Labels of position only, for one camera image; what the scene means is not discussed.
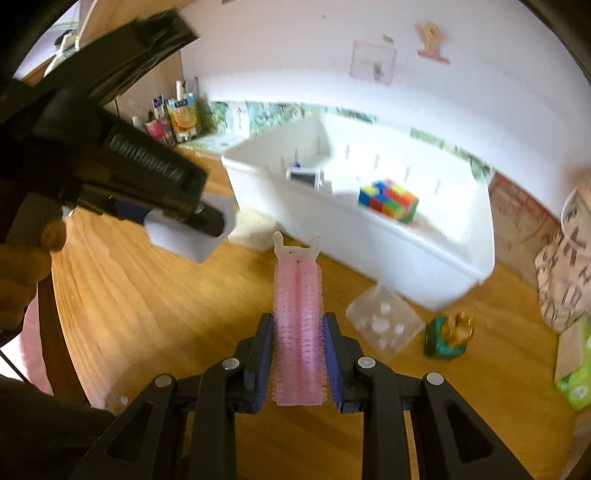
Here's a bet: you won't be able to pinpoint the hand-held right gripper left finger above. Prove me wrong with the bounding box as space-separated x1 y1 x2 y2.
71 313 278 480

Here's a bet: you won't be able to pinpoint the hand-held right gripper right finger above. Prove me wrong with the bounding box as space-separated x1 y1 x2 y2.
323 311 532 480

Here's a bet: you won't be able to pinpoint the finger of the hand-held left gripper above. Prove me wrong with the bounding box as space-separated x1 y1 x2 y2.
115 200 228 237
78 110 209 219

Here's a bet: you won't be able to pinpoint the white power adapter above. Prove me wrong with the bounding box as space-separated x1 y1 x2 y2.
144 194 238 264

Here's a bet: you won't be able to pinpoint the pink hair rollers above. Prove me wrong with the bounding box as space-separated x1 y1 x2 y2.
272 231 329 407

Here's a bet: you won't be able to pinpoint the white digital device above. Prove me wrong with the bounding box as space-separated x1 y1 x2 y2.
285 167 324 190

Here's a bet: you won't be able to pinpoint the white plastic bin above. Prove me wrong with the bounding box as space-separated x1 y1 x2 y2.
222 111 497 312

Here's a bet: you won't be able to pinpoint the colourful puzzle cube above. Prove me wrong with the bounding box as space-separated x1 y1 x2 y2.
358 179 420 224

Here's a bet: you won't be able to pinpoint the person's left hand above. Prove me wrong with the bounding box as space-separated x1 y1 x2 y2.
0 219 68 344

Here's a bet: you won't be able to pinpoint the cream box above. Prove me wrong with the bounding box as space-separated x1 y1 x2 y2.
228 208 278 252

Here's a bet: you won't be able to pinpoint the yellow juice carton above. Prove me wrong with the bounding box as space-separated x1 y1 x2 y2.
165 92 200 143

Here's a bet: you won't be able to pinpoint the clear plastic box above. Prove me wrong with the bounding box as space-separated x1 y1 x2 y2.
345 285 426 363

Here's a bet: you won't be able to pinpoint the pink cloth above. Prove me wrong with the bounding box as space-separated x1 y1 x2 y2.
18 295 54 395

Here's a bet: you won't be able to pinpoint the dark cloth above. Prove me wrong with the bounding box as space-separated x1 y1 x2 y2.
0 374 116 480

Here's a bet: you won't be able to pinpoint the green tissue pack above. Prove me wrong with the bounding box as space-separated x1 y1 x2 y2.
556 323 591 411

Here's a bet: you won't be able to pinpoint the patterned beige bag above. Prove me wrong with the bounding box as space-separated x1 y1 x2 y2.
534 185 591 333

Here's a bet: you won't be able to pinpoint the green toy ring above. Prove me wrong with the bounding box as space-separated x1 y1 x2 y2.
424 311 476 361

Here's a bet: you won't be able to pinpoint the pink paper wall sticker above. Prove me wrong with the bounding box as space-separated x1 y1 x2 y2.
349 41 398 86

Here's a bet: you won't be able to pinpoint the yellow cartoon wall sticker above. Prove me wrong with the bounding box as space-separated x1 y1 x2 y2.
416 21 451 65

